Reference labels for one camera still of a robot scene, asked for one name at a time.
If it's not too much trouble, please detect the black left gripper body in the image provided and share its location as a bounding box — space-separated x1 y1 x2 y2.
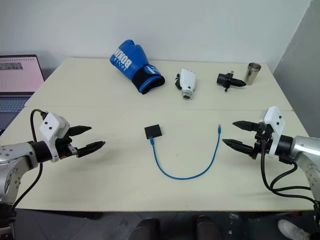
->
54 135 79 160

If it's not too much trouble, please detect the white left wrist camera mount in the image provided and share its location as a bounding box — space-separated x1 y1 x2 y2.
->
38 112 71 163

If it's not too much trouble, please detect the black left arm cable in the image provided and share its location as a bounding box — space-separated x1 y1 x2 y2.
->
12 108 48 211

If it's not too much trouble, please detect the blue boxing glove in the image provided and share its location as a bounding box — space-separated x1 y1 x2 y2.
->
109 39 166 95

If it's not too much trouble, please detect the black square adapter box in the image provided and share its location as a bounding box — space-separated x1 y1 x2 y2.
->
144 123 163 140

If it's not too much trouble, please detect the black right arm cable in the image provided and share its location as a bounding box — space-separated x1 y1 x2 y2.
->
259 139 318 204

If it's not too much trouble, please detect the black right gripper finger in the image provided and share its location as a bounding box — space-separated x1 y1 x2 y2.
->
221 138 256 158
232 120 261 133

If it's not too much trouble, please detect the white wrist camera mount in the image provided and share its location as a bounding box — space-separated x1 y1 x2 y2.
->
38 112 71 163
257 105 287 159

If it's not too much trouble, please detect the white shoe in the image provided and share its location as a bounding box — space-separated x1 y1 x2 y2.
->
277 219 311 240

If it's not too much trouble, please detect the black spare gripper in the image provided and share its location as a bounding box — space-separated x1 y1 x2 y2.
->
216 70 247 93

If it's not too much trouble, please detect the steel cup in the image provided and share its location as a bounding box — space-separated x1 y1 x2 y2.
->
243 62 262 86

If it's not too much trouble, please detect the blue Ethernet cable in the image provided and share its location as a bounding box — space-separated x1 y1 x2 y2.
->
149 123 223 180

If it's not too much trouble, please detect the open laptop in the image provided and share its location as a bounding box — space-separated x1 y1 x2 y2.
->
0 54 46 137

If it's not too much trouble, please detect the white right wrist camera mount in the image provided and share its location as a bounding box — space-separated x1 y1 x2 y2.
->
257 105 287 159

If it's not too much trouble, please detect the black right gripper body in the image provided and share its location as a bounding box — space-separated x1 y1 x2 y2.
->
251 122 274 160

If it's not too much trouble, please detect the dark rounded shape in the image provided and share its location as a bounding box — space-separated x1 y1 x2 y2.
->
132 217 161 240
195 215 221 240

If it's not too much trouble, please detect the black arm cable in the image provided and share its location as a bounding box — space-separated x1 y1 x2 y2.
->
12 108 48 211
259 139 318 204

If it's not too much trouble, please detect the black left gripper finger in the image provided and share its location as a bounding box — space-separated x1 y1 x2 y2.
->
75 140 106 159
68 125 93 137

